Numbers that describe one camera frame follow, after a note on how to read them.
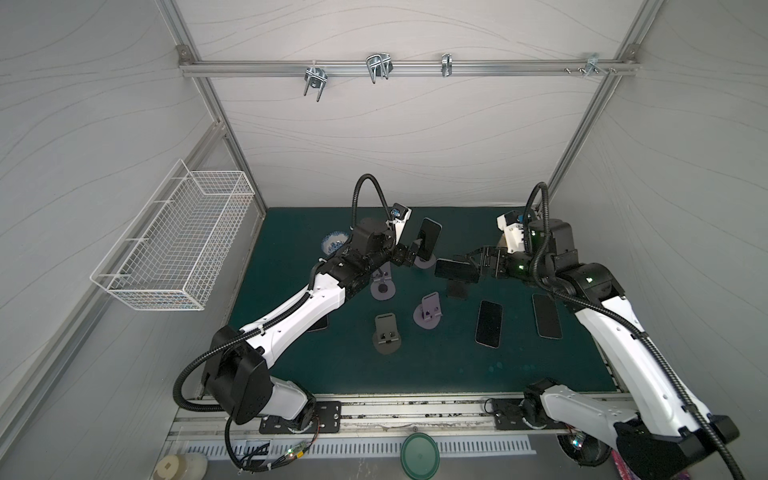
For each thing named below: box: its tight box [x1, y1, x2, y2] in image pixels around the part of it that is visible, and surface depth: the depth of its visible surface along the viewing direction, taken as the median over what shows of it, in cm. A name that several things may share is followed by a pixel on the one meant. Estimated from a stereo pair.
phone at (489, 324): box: [475, 300, 504, 349], surface depth 91 cm
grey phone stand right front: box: [413, 291, 443, 330], surface depth 88 cm
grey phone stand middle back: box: [370, 261, 396, 301], surface depth 98 cm
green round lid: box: [400, 432, 441, 480], surface depth 62 cm
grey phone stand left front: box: [373, 313, 401, 355], surface depth 83 cm
